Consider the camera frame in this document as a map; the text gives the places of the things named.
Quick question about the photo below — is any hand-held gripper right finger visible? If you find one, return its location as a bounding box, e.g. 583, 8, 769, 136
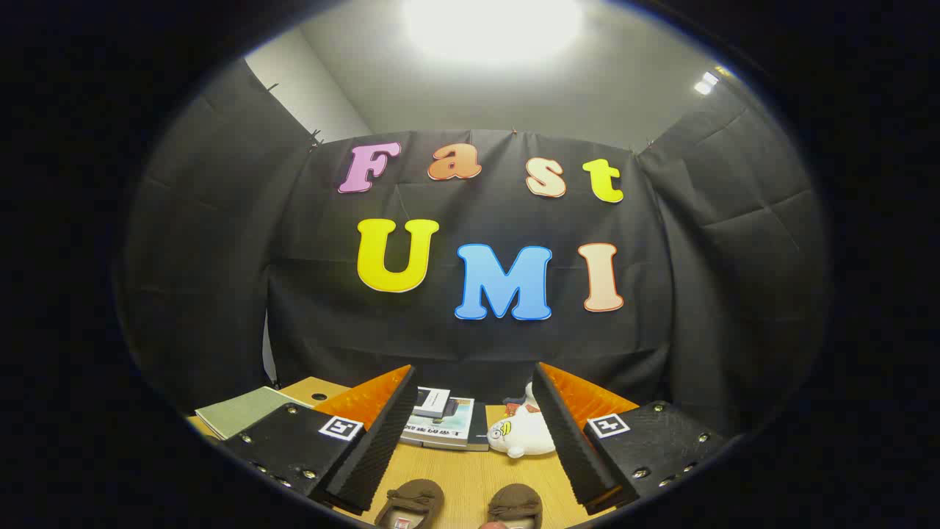
531, 361, 730, 517

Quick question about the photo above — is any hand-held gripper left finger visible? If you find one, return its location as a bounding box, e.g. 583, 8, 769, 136
219, 364, 419, 515

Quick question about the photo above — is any brown fuzzy shoe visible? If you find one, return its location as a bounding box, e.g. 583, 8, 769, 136
486, 483, 544, 529
373, 478, 446, 529

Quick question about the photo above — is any green fabric storage box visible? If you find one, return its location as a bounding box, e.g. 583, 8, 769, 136
195, 386, 313, 442

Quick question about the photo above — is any white plush toy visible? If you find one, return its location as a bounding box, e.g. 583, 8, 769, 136
487, 400, 557, 459

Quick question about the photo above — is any penguin plush toy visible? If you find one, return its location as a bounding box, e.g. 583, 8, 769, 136
504, 381, 544, 416

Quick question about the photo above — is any small blue picture book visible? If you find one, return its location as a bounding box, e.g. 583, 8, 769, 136
411, 386, 452, 420

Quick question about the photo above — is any teal and white book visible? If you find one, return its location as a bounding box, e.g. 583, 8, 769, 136
400, 397, 476, 450

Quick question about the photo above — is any dark cover book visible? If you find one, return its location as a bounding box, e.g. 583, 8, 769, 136
467, 402, 491, 452

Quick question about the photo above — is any large ceiling light panel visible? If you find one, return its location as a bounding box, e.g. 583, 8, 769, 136
400, 0, 586, 68

